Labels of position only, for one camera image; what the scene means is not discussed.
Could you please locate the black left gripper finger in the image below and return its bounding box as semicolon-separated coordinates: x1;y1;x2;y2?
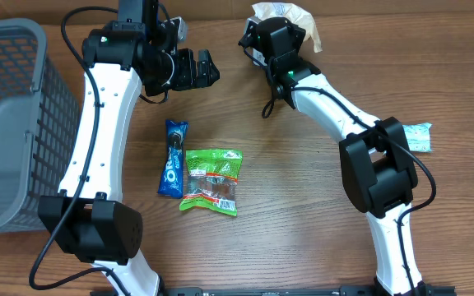
197;49;216;72
195;69;220;88

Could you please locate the beige paper-like bag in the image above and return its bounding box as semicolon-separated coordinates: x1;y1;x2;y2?
252;2;323;53

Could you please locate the green snack packet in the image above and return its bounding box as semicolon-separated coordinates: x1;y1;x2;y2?
179;149;243;216

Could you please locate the blue Oreo cookie pack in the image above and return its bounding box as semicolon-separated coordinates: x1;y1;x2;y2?
157;119;188;199

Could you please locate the teal tissue pack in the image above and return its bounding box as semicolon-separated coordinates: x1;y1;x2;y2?
403;123;432;153

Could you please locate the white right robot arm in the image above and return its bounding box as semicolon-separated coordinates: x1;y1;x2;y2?
239;16;425;295

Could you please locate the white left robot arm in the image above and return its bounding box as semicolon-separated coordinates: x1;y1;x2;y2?
38;0;220;296

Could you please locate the grey plastic mesh basket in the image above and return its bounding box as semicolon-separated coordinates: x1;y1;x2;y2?
0;19;81;233

